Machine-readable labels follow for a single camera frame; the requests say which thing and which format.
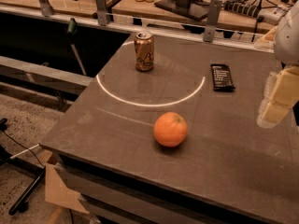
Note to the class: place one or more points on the metal rail bracket middle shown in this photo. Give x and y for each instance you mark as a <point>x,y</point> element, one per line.
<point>102,16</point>

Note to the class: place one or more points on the black monitor stand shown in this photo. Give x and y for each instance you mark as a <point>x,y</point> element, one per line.
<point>185,8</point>

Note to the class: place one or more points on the metal rail bracket right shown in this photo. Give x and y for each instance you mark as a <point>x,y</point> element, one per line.
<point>212,20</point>

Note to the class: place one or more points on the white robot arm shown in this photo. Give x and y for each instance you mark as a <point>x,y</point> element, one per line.
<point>286,43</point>

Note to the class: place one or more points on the cardboard piece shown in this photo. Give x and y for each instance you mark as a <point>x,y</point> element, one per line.
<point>58,193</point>

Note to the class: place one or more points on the gold soda can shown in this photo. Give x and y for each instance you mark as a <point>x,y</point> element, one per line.
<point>144,51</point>

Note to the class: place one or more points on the black rxbar chocolate bar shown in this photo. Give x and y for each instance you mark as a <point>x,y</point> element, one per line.
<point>222,78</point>

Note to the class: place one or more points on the metal rail bracket left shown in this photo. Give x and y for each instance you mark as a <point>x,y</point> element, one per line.
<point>46,8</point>

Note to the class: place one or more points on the metal rail bracket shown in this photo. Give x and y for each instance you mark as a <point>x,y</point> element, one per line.
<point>212,20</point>
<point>46,8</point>
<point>102,16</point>

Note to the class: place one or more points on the orange fruit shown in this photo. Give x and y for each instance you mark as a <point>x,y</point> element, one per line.
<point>170,129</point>

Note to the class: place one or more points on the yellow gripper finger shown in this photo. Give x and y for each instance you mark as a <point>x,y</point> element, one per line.
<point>280,95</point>
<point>267,40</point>

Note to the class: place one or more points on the black power strip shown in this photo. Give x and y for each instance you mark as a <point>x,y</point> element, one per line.
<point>259,14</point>

